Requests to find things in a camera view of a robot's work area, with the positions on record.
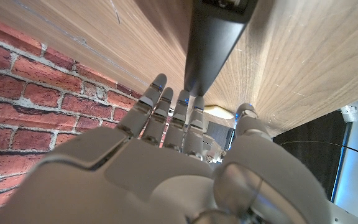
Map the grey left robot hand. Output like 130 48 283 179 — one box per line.
202 136 227 164

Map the black stapler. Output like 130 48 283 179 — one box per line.
183 0 259 97

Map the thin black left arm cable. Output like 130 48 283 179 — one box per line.
278 141 358 166

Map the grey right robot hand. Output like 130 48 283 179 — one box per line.
0 73 335 224

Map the red brick printed backdrop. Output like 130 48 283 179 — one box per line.
0 12 173 224

